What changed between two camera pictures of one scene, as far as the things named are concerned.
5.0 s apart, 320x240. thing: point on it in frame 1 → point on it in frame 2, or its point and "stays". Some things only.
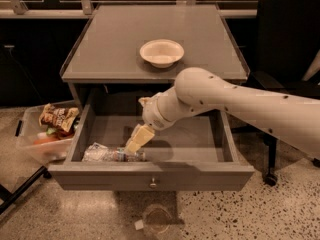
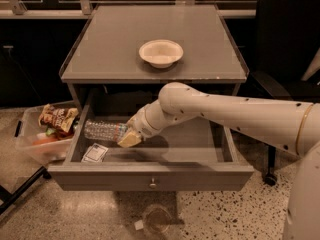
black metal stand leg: [9, 197] stays
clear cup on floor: [157, 219] stays
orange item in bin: [49, 139] stays
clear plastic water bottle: [102, 153] → [104, 130]
